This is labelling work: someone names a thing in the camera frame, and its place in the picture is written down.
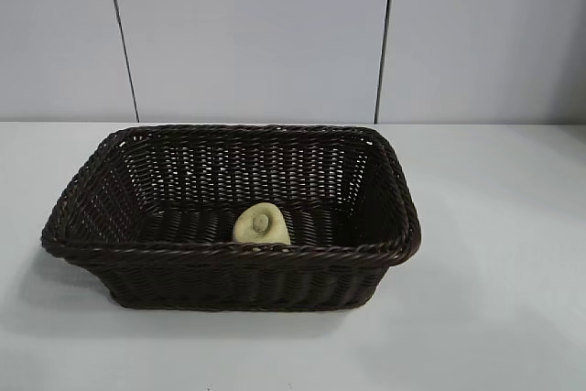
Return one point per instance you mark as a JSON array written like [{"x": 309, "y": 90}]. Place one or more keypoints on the pale yellow pear-shaped fruit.
[{"x": 261, "y": 226}]

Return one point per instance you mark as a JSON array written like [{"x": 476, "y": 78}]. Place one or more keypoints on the dark brown wicker basket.
[{"x": 229, "y": 272}]

